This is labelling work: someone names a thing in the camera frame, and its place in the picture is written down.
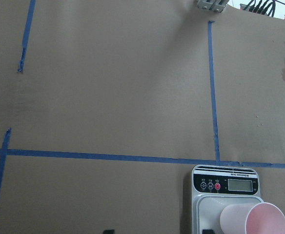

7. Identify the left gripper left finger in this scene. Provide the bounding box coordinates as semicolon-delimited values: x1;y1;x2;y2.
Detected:
103;229;115;234

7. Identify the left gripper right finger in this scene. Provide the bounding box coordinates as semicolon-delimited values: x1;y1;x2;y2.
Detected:
202;229;213;234

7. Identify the digital kitchen scale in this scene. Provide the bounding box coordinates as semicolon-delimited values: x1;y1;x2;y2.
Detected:
190;165;263;234

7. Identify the aluminium frame post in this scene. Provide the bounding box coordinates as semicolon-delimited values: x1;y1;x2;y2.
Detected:
197;0;229;13

